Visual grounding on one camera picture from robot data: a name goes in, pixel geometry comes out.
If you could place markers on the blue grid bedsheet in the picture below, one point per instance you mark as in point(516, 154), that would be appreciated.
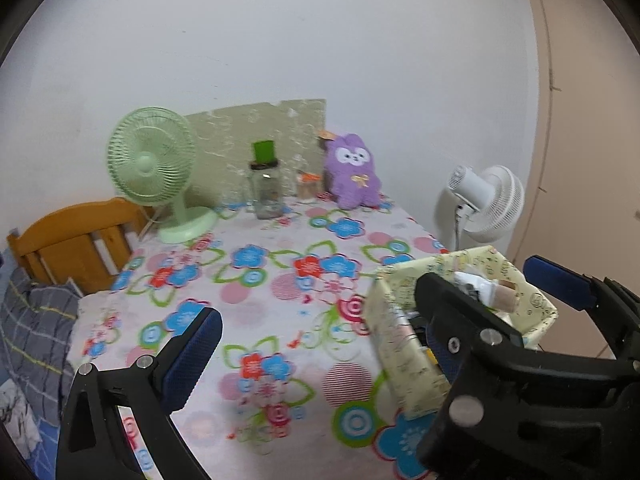
point(45, 450)

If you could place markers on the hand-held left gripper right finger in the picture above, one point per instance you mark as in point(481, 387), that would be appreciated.
point(445, 357)

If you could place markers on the purple plush toy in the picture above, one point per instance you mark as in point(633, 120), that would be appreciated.
point(352, 175)

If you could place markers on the green patterned board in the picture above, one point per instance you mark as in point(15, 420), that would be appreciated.
point(235, 135)

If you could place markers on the cotton swab jar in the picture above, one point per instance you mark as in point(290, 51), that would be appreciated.
point(309, 190)

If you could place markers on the green desk fan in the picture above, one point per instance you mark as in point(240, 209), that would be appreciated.
point(150, 160)

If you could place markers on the glass jar mug green lid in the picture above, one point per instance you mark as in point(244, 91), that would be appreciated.
point(267, 195)

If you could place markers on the wooden bed headboard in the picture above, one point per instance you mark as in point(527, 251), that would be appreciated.
point(65, 230)

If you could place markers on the grey plaid pillow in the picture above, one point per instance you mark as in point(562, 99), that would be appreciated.
point(35, 330)

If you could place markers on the white crumpled cloth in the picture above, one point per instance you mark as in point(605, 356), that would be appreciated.
point(15, 420)

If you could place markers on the beige door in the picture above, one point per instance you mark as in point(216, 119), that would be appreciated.
point(590, 110)

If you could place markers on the white standing fan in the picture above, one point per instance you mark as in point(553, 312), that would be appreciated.
point(495, 200)

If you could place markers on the floral tablecloth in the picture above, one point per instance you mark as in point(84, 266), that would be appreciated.
point(280, 310)

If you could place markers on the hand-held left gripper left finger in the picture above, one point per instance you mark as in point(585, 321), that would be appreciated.
point(192, 360)

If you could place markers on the brown plush toy tag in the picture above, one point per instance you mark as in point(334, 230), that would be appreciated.
point(326, 135)

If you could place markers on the yellow patterned storage box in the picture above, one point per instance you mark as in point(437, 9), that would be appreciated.
point(405, 370)

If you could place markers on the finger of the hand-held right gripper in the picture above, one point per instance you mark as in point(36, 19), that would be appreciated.
point(560, 280)
point(460, 310)

